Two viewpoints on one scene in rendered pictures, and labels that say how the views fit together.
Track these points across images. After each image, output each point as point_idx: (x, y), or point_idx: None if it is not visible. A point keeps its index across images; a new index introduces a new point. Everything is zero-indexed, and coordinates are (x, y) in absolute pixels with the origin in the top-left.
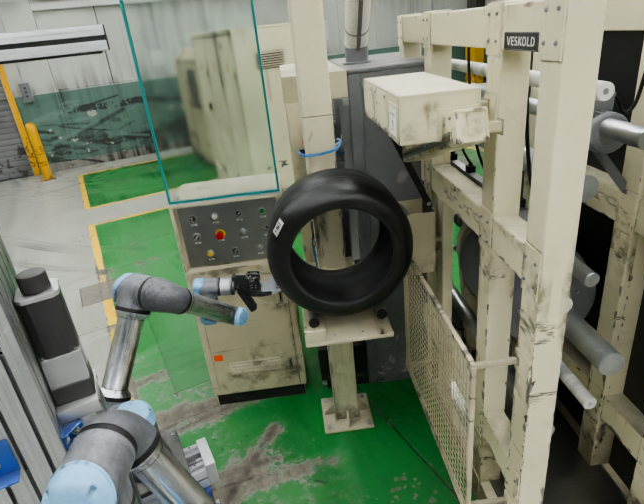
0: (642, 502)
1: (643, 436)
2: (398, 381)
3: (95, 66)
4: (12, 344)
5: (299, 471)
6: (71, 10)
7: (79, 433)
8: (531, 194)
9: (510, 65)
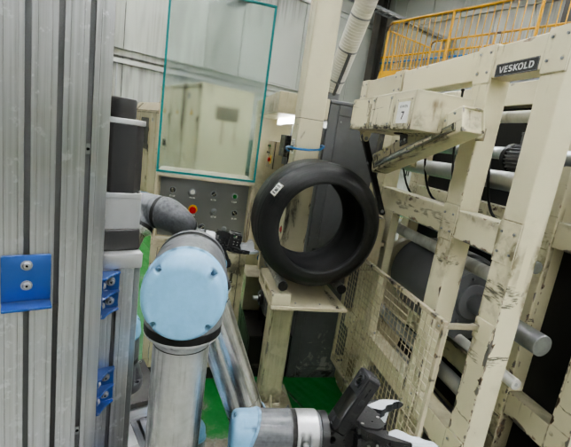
0: None
1: (551, 422)
2: (311, 379)
3: None
4: (103, 144)
5: (222, 445)
6: None
7: (173, 238)
8: (515, 178)
9: (494, 91)
